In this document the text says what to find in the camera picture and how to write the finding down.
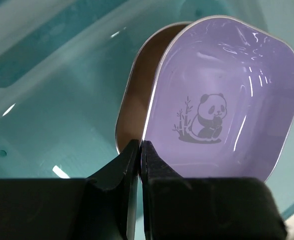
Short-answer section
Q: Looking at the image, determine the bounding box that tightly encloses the purple panda plate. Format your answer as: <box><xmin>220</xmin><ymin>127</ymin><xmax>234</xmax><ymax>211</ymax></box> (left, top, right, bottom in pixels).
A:
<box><xmin>142</xmin><ymin>15</ymin><xmax>294</xmax><ymax>181</ymax></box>

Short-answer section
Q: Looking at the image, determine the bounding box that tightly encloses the brown panda plate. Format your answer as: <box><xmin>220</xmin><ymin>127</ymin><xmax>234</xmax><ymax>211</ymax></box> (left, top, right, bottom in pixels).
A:
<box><xmin>115</xmin><ymin>21</ymin><xmax>191</xmax><ymax>153</ymax></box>

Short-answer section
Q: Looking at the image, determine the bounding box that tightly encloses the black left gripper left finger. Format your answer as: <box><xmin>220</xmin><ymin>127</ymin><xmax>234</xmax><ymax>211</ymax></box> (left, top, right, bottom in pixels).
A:
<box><xmin>0</xmin><ymin>140</ymin><xmax>139</xmax><ymax>240</ymax></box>

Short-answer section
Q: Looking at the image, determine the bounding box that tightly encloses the teal plastic bin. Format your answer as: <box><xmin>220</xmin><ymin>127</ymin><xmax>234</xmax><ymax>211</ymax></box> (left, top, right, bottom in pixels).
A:
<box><xmin>0</xmin><ymin>0</ymin><xmax>294</xmax><ymax>218</ymax></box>

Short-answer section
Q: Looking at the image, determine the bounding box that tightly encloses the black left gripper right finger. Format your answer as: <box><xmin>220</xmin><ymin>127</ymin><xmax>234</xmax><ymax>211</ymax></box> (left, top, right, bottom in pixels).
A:
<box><xmin>140</xmin><ymin>141</ymin><xmax>287</xmax><ymax>240</ymax></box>

